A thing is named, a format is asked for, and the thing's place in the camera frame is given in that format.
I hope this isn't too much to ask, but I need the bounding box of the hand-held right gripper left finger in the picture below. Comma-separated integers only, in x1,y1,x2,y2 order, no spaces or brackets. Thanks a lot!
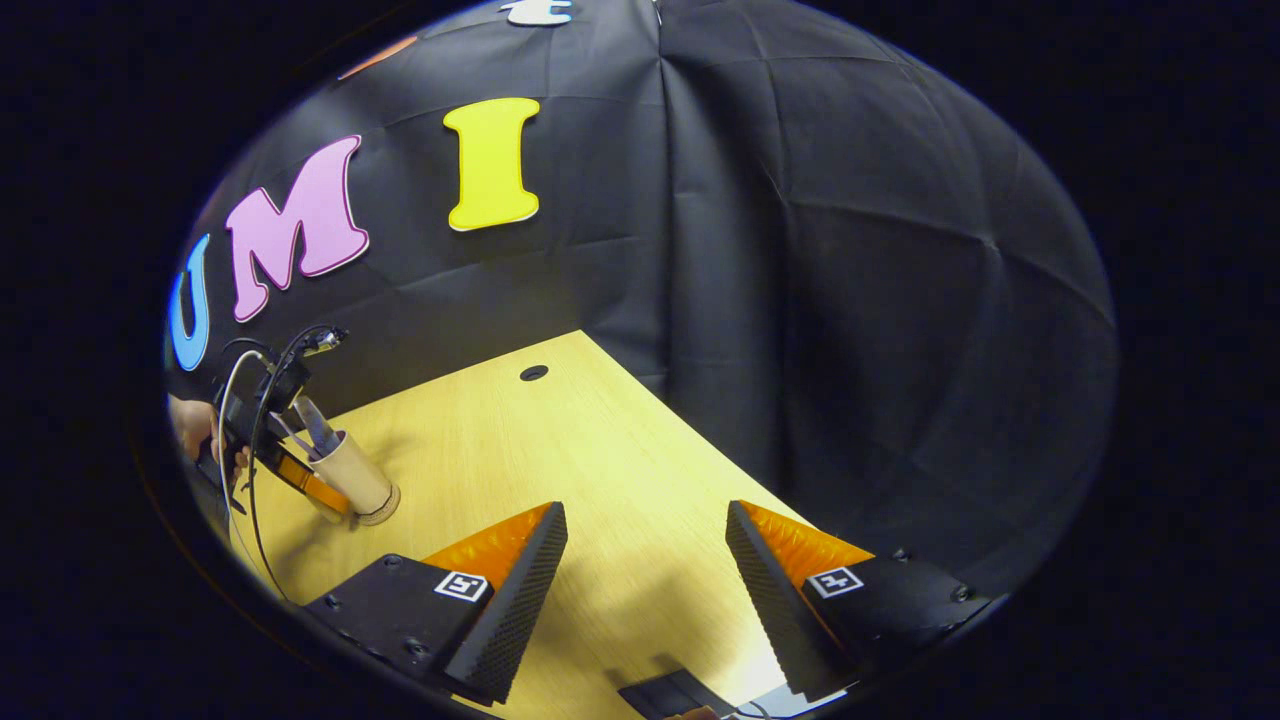
300,500,569,707

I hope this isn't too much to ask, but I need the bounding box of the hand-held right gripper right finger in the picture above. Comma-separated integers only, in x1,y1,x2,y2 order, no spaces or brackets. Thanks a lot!
724,500,1003,703

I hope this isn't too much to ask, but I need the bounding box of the beige cup with handle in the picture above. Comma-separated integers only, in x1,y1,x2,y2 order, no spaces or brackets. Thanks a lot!
305,430,393,516

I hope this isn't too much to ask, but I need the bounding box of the white toothpaste tube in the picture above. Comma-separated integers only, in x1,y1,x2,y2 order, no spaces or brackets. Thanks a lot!
292,395,341,456

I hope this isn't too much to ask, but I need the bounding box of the round cork coaster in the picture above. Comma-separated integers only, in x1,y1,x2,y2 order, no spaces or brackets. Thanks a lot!
355,485,402,527

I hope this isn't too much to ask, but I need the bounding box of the wooden desktop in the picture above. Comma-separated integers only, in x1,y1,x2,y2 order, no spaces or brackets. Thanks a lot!
225,330,851,720

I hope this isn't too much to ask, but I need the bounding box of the black flat device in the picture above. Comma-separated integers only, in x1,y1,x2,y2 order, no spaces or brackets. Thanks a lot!
618,670,743,720

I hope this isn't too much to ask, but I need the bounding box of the black backdrop cloth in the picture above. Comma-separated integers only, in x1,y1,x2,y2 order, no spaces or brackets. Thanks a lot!
165,0,1119,601

